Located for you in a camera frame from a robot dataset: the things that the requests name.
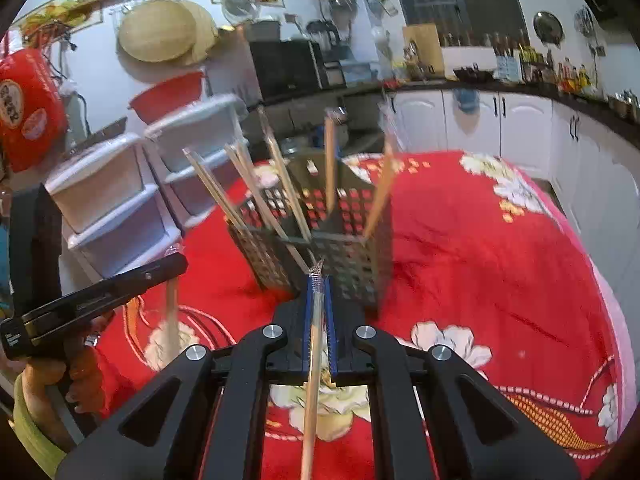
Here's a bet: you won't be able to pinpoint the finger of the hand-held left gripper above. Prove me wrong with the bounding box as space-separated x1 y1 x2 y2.
21 253 189 342

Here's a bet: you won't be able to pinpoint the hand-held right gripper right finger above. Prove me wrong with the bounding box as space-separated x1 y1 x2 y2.
324 276 582 480

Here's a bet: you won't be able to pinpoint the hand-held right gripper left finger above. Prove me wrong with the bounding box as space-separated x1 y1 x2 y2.
56 276 316 480

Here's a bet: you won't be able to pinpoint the wooden chopstick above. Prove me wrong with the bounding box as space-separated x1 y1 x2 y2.
299 260 327 480
361 139 399 239
223 143 291 244
182 147 249 236
160 245 184 361
257 106 313 242
322 108 339 214
235 140 311 274

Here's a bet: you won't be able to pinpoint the black perforated chopstick holder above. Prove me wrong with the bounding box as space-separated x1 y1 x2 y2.
227 152 394 312

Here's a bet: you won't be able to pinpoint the person's left forearm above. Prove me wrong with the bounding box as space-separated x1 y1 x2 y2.
12 374 69 467

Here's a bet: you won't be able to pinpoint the person's left hand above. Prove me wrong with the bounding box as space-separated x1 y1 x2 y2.
21 311 117 414

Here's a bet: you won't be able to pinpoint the white plastic drawer unit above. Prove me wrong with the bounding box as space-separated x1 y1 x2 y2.
144 93 249 229
44 132 182 279

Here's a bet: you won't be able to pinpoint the red rice bag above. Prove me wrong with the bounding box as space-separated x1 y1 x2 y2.
0 48 69 174

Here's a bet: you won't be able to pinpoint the red floral blanket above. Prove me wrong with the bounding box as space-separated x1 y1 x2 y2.
94 149 629 480

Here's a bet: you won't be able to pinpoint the red plastic basin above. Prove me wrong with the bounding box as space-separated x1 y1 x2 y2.
128 70 207 124

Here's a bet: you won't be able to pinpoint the black microwave oven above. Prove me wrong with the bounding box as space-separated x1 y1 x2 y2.
248 39 329 102

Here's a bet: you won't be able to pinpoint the blue plastic bag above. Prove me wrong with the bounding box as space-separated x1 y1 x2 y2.
453 88 481 114

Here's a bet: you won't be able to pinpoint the white base cabinets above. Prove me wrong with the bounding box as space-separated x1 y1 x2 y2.
384 87 640 283

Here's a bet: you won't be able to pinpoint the black blender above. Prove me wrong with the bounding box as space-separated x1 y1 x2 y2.
305 19 342 62

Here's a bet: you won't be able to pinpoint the black wok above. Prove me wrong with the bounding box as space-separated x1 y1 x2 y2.
453 67 494 84

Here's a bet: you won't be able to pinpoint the wooden cutting board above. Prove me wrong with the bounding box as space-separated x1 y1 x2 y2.
402 23 445 77

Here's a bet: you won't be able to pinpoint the glass pot lid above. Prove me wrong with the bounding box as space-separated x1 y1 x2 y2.
222 0 262 24

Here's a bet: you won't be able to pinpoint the knife block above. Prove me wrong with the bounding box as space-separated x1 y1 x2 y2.
494 35 521 83

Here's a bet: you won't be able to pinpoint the hanging steel bowl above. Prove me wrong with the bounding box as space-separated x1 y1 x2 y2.
327 0 359 24

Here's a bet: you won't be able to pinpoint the black countertop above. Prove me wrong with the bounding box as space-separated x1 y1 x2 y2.
260 76 640 151

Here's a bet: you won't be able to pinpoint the row of condiment bottles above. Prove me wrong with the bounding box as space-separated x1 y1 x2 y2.
554 57 602 97

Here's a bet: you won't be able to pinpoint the steel pot lid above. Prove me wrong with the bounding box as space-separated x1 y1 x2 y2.
533 10 565 44

